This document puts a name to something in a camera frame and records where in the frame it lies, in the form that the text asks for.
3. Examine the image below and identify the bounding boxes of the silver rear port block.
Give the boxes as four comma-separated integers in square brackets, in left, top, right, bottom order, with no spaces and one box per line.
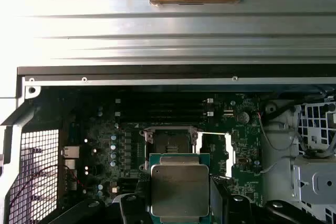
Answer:
[64,158,79,191]

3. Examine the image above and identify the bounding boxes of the thin red wire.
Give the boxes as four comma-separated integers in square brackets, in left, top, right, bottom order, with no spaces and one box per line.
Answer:
[9,164,83,207]

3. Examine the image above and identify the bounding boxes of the black PC case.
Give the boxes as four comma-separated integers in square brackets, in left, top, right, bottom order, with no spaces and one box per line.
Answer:
[0,63,336,224]

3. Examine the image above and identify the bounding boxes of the thick black cable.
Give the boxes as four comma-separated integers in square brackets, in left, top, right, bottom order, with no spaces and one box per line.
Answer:
[271,100,336,158]

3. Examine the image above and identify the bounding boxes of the silver ethernet port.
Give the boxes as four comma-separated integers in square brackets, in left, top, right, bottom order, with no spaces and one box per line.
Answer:
[60,145,80,158]

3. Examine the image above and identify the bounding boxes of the silver drive cage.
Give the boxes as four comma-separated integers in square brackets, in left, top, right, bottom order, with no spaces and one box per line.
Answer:
[290,102,336,224]

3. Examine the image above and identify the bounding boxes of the thin grey wire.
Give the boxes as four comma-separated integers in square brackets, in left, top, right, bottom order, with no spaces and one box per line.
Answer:
[258,111,300,152]

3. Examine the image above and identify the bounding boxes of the RAM slot white clips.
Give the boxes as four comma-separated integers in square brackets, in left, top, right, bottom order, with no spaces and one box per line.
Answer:
[114,97,214,104]
[114,110,214,118]

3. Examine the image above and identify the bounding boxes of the silver green CPU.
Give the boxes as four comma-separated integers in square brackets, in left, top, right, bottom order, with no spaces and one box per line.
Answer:
[148,152,212,221]

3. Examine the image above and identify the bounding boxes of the green motherboard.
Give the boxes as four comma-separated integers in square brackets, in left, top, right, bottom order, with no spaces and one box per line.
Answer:
[39,87,266,210]

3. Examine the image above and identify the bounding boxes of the CPU socket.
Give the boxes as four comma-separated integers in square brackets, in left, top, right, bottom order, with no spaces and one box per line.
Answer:
[138,125,201,176]

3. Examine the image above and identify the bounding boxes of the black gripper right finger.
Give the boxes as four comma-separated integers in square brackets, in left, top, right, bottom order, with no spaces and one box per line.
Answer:
[209,176,326,224]

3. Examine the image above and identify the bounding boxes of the thin white wire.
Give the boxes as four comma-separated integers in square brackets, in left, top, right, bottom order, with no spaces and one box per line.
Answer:
[259,155,296,175]

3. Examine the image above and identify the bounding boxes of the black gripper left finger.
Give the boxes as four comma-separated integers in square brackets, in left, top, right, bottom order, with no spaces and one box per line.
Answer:
[46,194,152,224]

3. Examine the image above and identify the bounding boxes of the metal socket cover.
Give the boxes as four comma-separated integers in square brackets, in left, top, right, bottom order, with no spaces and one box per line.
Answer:
[196,130,234,179]

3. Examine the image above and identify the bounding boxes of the round coin battery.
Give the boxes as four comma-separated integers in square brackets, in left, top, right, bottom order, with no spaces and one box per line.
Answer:
[236,110,250,125]

